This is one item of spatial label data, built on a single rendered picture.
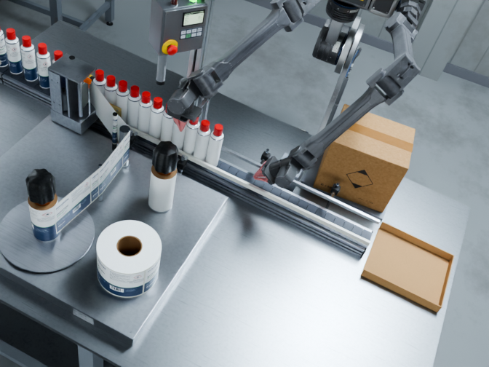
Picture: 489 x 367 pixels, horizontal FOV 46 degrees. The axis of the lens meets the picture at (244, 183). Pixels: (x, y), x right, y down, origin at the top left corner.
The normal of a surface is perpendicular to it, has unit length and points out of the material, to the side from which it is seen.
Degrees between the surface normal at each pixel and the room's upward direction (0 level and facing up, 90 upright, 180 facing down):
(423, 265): 0
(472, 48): 90
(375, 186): 90
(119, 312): 0
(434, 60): 90
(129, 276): 90
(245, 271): 0
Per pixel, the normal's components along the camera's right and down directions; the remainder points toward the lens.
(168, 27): 0.49, 0.72
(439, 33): -0.32, 0.68
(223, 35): 0.18, -0.65
